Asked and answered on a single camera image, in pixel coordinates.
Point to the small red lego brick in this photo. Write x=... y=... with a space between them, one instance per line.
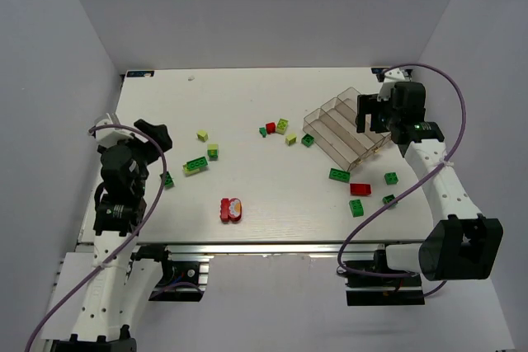
x=270 y=128

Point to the blue table label left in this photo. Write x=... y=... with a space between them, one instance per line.
x=139 y=73

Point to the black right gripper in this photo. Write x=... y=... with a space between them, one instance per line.
x=372 y=107

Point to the green 2x2 lego brick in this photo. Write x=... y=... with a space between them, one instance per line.
x=307 y=140

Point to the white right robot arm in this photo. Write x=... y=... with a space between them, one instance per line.
x=463 y=243

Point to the clear compartment organizer tray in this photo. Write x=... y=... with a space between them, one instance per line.
x=333 y=127

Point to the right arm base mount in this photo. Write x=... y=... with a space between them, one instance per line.
x=369 y=291

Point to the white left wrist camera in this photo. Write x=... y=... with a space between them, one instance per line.
x=109 y=137

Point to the green long lego brick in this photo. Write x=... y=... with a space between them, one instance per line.
x=339 y=175

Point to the lime small lego brick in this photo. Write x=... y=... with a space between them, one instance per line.
x=290 y=139

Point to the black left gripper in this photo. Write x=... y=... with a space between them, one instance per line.
x=145 y=143

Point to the red flower lego block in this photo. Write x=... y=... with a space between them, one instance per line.
x=231 y=210

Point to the blue table label right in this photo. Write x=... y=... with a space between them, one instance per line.
x=377 y=71

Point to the red flat lego brick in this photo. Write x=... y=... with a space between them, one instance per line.
x=360 y=189

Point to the pale lime lego cube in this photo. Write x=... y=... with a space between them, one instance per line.
x=202 y=135

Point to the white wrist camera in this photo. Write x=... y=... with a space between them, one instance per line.
x=388 y=81
x=109 y=137

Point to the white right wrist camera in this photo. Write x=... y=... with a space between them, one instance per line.
x=388 y=81

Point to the green 2x2 lego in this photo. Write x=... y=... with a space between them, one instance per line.
x=391 y=178
x=356 y=208

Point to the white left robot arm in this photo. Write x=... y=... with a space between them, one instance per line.
x=114 y=292

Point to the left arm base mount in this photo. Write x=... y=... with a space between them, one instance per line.
x=180 y=278

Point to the lime 2x2 lego brick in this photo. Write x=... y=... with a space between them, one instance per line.
x=281 y=126

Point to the green 2x2 lego front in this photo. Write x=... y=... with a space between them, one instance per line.
x=356 y=208

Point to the green on lime long lego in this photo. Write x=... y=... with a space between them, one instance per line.
x=195 y=166

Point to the blue table label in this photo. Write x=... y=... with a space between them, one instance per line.
x=377 y=71
x=139 y=73

